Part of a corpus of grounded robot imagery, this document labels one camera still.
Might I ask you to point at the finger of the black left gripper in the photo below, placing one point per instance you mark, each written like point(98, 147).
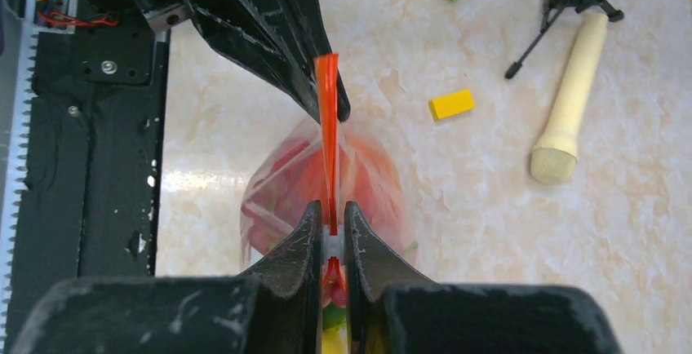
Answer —
point(311, 37)
point(248, 32)

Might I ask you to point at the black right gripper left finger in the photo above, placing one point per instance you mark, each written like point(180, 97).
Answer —
point(272, 307)

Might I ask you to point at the clear zip bag orange zipper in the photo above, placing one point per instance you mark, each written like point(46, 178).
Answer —
point(332, 164)

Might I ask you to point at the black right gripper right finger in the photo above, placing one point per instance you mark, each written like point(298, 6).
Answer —
point(394, 308)

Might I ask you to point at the yellow toy banana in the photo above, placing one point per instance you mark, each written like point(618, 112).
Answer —
point(335, 341)

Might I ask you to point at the yellow toy cylinder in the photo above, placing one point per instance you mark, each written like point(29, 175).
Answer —
point(450, 105)

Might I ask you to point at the wooden rolling pin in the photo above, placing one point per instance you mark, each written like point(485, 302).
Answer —
point(555, 154)

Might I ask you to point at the red orange toy peach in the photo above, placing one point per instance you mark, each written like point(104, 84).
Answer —
point(368, 177)

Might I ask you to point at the green toy cucumber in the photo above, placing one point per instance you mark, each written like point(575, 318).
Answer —
point(333, 316)

